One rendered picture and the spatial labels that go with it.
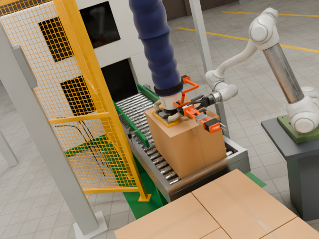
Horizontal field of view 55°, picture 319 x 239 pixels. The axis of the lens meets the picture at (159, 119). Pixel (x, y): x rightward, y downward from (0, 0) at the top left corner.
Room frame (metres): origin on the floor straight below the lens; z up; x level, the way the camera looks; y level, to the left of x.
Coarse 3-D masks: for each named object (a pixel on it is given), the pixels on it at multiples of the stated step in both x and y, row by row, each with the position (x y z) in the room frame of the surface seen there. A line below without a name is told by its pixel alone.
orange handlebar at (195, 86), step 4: (188, 80) 2.48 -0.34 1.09; (192, 84) 2.39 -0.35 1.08; (196, 84) 2.34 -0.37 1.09; (192, 88) 2.30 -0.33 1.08; (196, 88) 2.31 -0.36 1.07; (184, 92) 2.28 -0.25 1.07; (176, 104) 2.07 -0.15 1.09; (192, 108) 1.93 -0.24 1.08; (188, 112) 1.87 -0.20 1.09; (192, 112) 1.86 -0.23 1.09; (196, 112) 1.84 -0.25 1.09; (192, 116) 1.82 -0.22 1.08; (200, 120) 1.72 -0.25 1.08; (216, 128) 1.58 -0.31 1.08
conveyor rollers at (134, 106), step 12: (132, 96) 3.99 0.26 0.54; (144, 96) 3.85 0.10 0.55; (120, 108) 3.69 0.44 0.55; (132, 108) 3.60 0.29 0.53; (144, 108) 3.47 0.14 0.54; (120, 120) 3.31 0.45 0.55; (132, 120) 3.23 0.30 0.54; (144, 120) 3.17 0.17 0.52; (144, 132) 2.88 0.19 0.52; (156, 156) 2.34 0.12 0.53; (168, 168) 2.09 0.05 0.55; (168, 180) 1.99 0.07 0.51
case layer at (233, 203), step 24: (192, 192) 1.73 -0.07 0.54; (216, 192) 1.65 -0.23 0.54; (240, 192) 1.59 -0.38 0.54; (264, 192) 1.52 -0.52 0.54; (144, 216) 1.63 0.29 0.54; (168, 216) 1.57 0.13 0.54; (192, 216) 1.50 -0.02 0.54; (216, 216) 1.44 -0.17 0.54; (240, 216) 1.38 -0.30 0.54; (264, 216) 1.33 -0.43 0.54; (288, 216) 1.28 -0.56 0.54
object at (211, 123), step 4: (208, 120) 1.66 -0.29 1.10; (212, 120) 1.65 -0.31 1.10; (204, 124) 1.66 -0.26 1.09; (208, 124) 1.62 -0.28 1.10; (212, 124) 1.60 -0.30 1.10; (216, 124) 1.59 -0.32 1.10; (204, 128) 1.66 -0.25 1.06; (208, 128) 1.62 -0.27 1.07; (212, 128) 1.59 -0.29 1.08; (220, 128) 1.60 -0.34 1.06; (212, 132) 1.58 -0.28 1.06
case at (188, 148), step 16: (144, 112) 2.44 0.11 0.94; (208, 112) 2.06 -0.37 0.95; (160, 128) 2.05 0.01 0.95; (176, 128) 1.97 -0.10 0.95; (192, 128) 1.91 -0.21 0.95; (160, 144) 2.21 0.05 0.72; (176, 144) 1.87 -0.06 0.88; (192, 144) 1.90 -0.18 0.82; (208, 144) 1.93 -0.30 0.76; (224, 144) 1.96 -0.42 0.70; (176, 160) 1.88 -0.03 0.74; (192, 160) 1.89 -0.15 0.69; (208, 160) 1.92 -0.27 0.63
